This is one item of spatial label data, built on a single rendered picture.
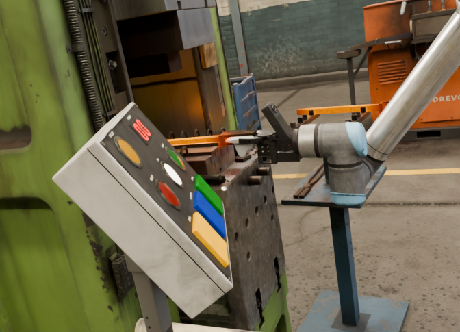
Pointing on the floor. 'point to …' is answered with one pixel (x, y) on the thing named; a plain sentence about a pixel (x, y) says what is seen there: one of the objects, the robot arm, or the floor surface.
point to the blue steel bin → (246, 103)
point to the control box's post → (152, 304)
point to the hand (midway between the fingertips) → (231, 137)
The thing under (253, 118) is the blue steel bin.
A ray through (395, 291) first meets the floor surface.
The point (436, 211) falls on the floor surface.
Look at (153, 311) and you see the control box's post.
